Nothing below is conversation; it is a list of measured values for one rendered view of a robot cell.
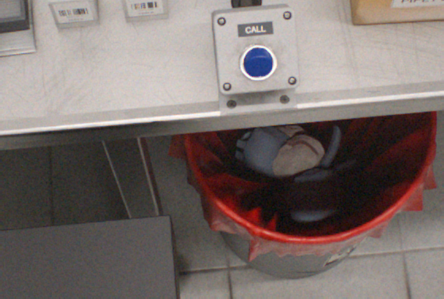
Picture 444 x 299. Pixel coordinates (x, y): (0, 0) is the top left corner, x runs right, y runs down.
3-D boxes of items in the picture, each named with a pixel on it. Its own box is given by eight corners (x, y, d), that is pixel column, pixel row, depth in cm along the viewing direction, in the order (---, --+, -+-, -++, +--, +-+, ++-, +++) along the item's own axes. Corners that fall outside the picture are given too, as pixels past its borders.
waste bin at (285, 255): (185, 312, 175) (172, 255, 133) (169, 111, 187) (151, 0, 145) (408, 293, 174) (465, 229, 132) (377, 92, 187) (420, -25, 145)
